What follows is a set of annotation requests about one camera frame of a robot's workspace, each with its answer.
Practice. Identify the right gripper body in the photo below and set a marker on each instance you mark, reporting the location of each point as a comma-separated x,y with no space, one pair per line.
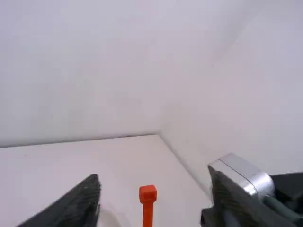
291,194

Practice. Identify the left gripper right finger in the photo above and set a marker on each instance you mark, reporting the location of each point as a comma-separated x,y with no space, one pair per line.
232,208

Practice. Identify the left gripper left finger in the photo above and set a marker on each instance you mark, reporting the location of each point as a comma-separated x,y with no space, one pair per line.
75,205

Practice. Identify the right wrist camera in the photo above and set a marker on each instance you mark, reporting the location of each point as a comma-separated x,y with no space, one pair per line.
239,170

